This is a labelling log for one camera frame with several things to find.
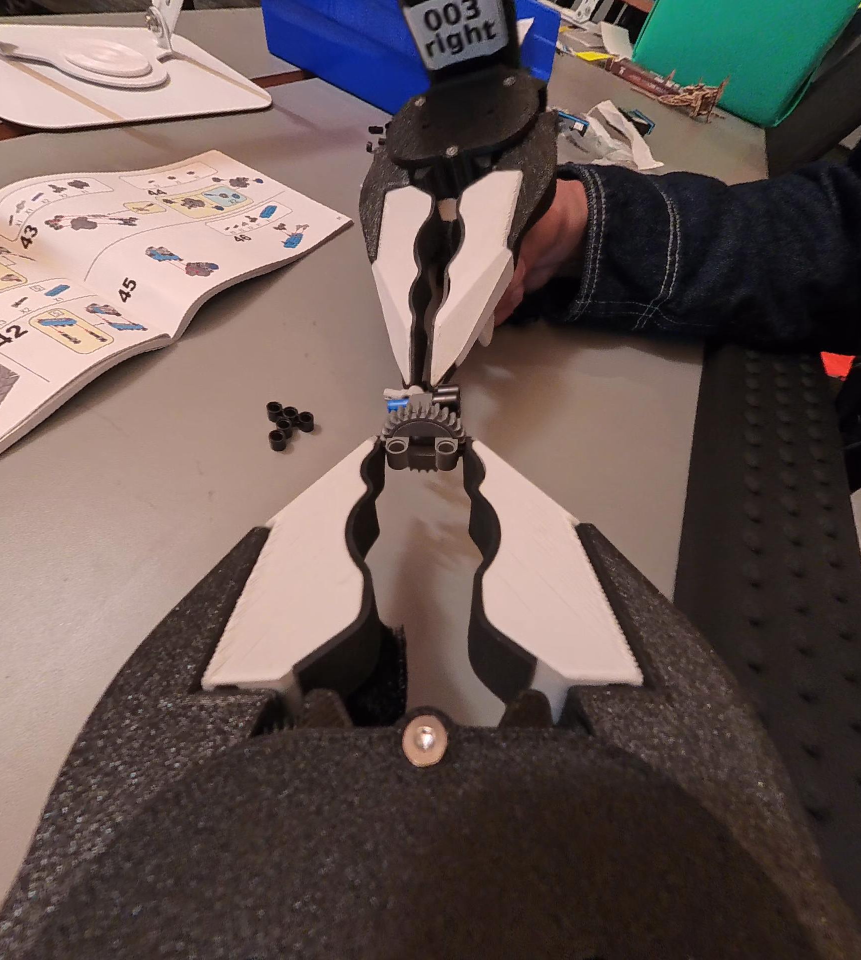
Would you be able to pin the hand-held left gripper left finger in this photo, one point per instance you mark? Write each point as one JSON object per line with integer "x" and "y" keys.
{"x": 288, "y": 592}

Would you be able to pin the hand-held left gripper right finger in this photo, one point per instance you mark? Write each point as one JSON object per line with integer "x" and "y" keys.
{"x": 550, "y": 592}

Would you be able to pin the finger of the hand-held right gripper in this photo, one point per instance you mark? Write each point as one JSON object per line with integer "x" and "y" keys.
{"x": 483, "y": 247}
{"x": 400, "y": 262}

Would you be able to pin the blue black pin connector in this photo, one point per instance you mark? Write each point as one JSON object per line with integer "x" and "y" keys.
{"x": 445, "y": 396}

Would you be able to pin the grey gear assembly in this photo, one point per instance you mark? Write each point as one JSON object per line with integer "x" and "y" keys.
{"x": 423, "y": 439}

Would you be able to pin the person's right forearm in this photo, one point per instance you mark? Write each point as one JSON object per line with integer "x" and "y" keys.
{"x": 700, "y": 255}

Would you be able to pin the grey desk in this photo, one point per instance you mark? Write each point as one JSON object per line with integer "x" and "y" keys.
{"x": 138, "y": 562}

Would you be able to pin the person's right hand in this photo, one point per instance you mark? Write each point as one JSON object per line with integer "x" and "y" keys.
{"x": 550, "y": 247}

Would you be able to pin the blue plastic bin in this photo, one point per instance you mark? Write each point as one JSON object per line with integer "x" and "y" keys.
{"x": 340, "y": 37}

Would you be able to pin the crumpled white paper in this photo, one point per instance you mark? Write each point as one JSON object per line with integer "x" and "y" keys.
{"x": 618, "y": 139}

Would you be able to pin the black connector cluster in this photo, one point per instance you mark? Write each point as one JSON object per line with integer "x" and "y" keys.
{"x": 289, "y": 424}

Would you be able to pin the small black box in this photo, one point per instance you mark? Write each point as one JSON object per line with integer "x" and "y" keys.
{"x": 639, "y": 121}

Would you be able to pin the brown flat box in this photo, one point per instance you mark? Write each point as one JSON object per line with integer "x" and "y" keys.
{"x": 637, "y": 75}

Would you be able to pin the wooden model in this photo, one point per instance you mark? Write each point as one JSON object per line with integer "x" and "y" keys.
{"x": 693, "y": 97}

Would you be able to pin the instruction booklet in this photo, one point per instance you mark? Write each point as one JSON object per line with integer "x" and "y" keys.
{"x": 100, "y": 300}

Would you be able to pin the white book stand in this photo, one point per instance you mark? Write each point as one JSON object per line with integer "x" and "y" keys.
{"x": 100, "y": 67}

